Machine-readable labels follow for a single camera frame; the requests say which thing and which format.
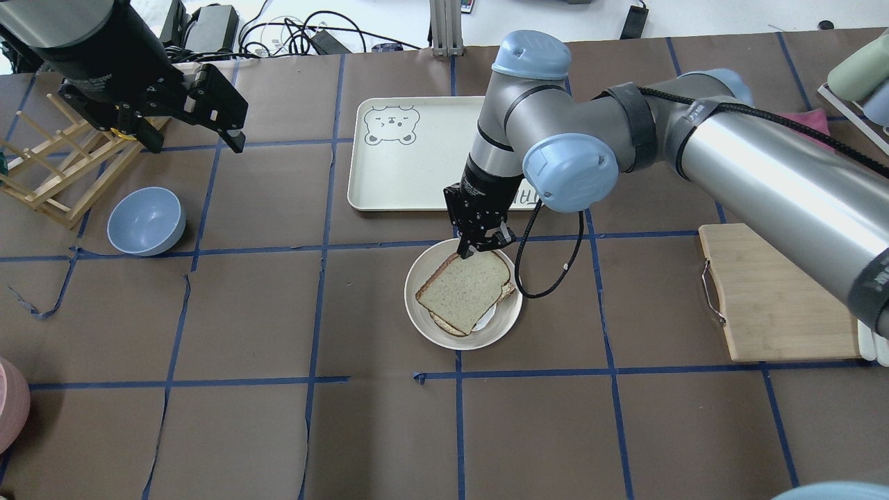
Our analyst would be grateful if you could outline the cream bear serving tray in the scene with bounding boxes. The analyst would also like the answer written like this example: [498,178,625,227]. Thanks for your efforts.
[347,96,539,212]

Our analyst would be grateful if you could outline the bread slice under egg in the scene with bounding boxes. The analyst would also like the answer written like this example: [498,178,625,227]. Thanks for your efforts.
[428,283,515,338]

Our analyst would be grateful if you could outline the black power adapter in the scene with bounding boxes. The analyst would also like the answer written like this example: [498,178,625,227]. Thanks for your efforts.
[620,4,649,39]

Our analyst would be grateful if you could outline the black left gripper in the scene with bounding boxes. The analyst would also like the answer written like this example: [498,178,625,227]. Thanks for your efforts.
[58,42,249,154]

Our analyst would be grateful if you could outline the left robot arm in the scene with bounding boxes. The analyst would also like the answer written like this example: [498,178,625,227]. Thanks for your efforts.
[1,1,249,154]

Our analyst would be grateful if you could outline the pink bowl with ice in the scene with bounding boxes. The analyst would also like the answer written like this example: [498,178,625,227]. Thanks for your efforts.
[1,358,31,453]

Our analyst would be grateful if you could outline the pink cloth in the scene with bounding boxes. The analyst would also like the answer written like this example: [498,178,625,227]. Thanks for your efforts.
[779,108,831,136]

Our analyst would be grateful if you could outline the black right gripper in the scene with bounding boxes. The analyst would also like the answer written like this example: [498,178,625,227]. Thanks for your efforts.
[444,156,522,260]

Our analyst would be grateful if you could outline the green cup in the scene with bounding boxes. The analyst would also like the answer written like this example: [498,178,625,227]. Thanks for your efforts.
[826,32,888,101]

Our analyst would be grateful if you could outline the wooden cutting board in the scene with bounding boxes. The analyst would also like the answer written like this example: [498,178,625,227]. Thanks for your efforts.
[698,224,876,362]

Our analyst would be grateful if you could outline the wooden mug rack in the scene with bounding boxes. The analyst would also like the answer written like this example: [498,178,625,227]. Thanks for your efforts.
[1,94,143,230]

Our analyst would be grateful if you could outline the white wire cup rack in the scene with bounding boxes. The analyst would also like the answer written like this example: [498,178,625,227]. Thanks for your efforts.
[818,83,888,155]

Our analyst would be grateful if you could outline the round cream plate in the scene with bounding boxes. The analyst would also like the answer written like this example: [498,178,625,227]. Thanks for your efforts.
[404,238,523,351]

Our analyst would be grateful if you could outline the fried egg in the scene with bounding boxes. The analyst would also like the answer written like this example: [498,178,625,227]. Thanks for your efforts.
[472,304,497,332]

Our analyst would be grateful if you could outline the blue cup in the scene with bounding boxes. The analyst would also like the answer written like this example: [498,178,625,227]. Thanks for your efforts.
[863,81,889,127]

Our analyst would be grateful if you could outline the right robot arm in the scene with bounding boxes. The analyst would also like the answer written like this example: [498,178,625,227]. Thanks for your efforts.
[444,31,888,338]

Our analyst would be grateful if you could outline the white bread slice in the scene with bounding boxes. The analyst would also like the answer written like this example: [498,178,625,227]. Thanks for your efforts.
[414,252,513,333]

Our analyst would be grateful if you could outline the blue bowl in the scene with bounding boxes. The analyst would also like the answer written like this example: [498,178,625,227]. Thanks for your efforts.
[107,186,186,257]

